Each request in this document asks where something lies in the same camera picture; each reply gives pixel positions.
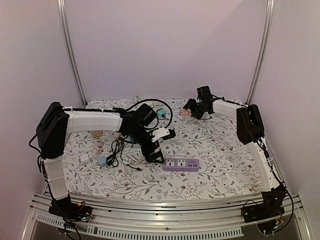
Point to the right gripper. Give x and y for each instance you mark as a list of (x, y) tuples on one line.
[(196, 108)]

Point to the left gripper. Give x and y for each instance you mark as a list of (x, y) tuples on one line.
[(150, 158)]

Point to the pink charger plug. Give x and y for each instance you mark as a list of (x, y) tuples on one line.
[(185, 112)]

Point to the purple power strip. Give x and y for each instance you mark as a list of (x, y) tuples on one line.
[(181, 165)]

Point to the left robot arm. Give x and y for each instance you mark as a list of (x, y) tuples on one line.
[(58, 123)]

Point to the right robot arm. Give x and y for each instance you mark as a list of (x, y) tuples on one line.
[(250, 132)]

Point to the light blue charger plug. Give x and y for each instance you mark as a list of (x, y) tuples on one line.
[(102, 161)]

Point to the beige charger plug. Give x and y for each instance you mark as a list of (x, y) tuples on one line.
[(96, 133)]

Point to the white charger plug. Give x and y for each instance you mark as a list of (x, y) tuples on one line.
[(85, 158)]

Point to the floral table cloth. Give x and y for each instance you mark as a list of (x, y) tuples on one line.
[(227, 168)]

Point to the white power strip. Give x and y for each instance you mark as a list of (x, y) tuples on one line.
[(125, 104)]

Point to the aluminium front rail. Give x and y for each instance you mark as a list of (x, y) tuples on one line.
[(207, 219)]

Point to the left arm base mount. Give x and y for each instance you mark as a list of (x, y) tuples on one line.
[(73, 212)]

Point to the right aluminium frame post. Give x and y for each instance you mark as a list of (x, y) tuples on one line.
[(262, 50)]

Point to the aluminium frame post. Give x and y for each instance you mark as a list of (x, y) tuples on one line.
[(62, 11), (262, 50)]

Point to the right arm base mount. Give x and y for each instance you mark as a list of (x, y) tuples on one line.
[(271, 206)]

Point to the left aluminium frame post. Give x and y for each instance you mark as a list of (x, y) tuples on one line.
[(62, 11)]

